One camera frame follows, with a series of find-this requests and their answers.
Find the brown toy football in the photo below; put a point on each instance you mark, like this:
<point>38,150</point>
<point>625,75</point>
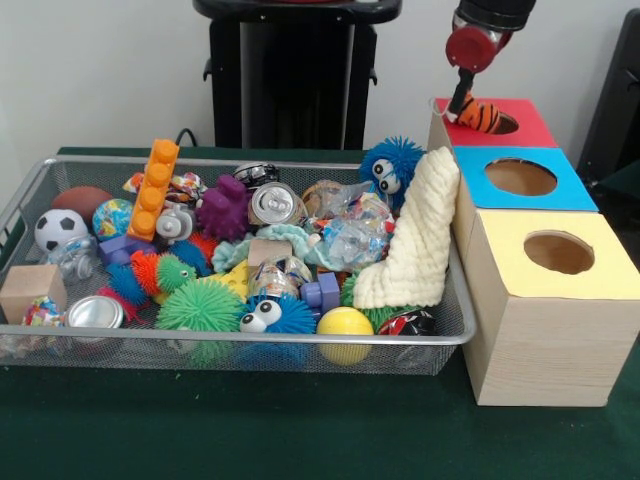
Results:
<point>80,197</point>

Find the green spiky ball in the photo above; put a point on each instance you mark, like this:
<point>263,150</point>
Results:
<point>200,307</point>

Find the black upright panel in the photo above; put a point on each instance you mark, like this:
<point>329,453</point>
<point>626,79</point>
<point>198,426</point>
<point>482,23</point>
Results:
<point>615,100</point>

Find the plain wooden block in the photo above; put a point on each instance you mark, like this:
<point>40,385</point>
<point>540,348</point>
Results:
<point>30,287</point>

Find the colourful confetti ball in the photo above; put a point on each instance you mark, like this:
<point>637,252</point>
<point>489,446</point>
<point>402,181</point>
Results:
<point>42,311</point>

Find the purple spiky toy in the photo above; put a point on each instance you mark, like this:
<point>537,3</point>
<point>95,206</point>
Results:
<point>225,207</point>

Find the dark green table cloth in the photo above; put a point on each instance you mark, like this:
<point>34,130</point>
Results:
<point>625,182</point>
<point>250,430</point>

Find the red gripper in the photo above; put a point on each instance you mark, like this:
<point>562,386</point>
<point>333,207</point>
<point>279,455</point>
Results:
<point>472,49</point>

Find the silver tin can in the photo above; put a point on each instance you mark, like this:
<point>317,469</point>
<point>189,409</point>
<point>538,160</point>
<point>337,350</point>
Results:
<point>95,312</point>

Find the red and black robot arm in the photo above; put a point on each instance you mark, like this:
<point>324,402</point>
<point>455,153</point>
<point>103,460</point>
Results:
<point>495,10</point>

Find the orange striped tiger plush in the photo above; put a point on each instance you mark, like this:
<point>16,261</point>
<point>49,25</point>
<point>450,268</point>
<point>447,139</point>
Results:
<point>482,115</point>

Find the cream waffle cloth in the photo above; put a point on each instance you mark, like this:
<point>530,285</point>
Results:
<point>420,250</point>

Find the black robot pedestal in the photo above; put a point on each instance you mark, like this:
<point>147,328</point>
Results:
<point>300,75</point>

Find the orange toy brick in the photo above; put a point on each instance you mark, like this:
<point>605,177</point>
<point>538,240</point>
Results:
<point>152,195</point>

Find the yellow ball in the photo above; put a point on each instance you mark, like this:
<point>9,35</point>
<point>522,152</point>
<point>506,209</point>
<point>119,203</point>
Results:
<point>345,325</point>

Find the wooden three-hole box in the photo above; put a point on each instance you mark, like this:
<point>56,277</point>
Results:
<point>550,350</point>

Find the black and white soccer ball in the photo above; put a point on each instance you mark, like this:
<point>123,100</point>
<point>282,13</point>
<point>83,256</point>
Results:
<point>60,229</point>

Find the clear mesh bin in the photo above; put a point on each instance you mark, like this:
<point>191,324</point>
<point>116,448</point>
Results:
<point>150,357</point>

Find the blue spiky ball with eyes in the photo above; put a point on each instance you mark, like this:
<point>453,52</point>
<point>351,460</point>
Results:
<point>397,160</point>
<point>290,320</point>

